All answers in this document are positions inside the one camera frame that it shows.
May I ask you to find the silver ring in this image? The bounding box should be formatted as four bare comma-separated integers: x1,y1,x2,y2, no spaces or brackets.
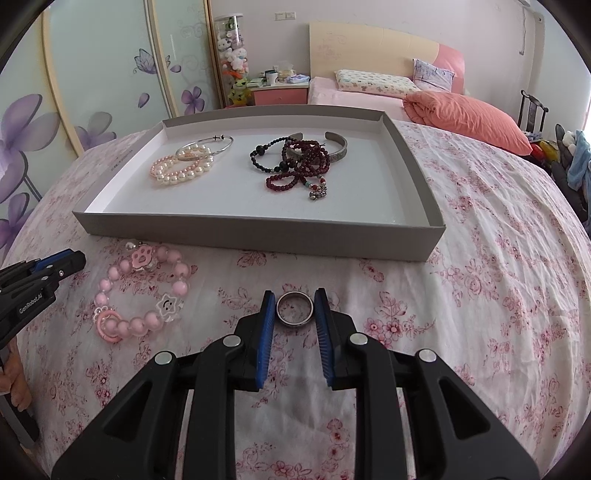
275,291,317,328

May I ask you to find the salmon folded duvet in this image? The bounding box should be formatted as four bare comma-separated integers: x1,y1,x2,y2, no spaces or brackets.
403,91,532,156

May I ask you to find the white pearl bracelet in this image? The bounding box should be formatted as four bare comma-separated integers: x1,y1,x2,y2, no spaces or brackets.
154,143,216,187

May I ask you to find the pink bead charm bracelet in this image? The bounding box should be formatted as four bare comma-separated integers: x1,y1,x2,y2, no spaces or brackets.
92,244,191,344

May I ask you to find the sliding wardrobe with flowers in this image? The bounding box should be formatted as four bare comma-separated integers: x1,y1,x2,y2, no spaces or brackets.
1,1,221,251

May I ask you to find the white mug on nightstand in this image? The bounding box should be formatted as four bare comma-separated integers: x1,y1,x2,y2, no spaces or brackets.
264,70,279,86

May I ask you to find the grey shallow cardboard tray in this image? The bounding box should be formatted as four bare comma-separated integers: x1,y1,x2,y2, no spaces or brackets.
73,105,446,262

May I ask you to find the grey office chair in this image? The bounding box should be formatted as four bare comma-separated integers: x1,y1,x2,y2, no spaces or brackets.
551,123,586,209

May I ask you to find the floral white pillow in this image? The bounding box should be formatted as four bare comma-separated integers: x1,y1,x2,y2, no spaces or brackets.
335,69,420,99

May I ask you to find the pink bedside table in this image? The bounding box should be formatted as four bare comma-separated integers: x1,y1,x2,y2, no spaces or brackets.
250,83,310,106

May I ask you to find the black bead bracelet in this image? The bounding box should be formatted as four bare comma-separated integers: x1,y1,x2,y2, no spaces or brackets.
249,136,297,175

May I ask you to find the dark red bead necklace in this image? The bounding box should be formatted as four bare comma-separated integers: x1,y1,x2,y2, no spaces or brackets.
264,138,332,202

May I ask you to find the clear tube of plush toys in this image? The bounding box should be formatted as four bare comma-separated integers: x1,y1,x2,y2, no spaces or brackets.
214,14,250,107

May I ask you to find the pink bed mattress sheet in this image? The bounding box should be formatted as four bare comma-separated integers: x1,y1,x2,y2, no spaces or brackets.
308,77,410,122

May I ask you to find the silver cuff bracelet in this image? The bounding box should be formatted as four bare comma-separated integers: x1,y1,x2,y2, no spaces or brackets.
287,131,349,163

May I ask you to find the wall power socket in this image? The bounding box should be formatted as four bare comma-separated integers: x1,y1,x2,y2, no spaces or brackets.
274,12,297,21

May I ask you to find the dark wooden chair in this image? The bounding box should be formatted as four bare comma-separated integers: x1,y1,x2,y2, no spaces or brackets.
517,90,549,134

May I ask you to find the blue clothing on chair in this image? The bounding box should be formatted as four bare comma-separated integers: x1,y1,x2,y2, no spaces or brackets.
567,130,591,196

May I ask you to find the thin silver bangle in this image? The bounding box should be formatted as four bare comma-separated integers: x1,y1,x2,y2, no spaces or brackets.
174,135,235,161

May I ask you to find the cream and pink headboard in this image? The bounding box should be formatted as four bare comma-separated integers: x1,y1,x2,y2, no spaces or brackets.
308,22,465,93

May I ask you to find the floral pink bedsheet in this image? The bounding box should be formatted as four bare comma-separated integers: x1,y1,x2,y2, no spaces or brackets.
6,123,590,472

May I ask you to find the person's left hand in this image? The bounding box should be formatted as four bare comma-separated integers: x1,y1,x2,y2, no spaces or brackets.
0,337,32,411

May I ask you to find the small lilac cushion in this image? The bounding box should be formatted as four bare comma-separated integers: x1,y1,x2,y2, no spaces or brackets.
413,59,455,92

